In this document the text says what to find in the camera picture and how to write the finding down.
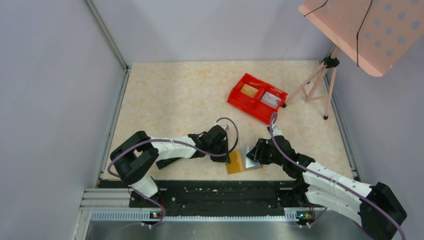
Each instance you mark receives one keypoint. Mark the red two-compartment plastic bin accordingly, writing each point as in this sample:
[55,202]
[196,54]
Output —
[253,106]

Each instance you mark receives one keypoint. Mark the black microphone silver head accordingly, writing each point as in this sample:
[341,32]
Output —
[161,164]

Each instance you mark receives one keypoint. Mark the pink perforated music stand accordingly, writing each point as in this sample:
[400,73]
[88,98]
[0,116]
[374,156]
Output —
[373,33]

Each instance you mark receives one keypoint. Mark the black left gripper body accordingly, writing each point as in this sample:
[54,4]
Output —
[222,151]

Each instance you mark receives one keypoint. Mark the yellow leather card holder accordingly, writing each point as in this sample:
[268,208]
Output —
[239,162]

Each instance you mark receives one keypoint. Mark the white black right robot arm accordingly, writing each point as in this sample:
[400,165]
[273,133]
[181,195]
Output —
[375,208]

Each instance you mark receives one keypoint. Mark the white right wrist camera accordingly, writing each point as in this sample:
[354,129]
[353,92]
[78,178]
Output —
[274,131]

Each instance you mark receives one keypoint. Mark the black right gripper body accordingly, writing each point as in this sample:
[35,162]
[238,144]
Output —
[259,153]

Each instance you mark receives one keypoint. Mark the grey slotted cable duct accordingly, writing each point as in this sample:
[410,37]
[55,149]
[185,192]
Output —
[147,216]

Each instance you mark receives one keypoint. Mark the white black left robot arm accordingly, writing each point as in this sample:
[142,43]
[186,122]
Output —
[134,157]

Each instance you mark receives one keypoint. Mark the orange card in bin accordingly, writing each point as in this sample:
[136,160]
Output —
[249,90]

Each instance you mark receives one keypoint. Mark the white card in bin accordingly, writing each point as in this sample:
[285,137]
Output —
[270,99]

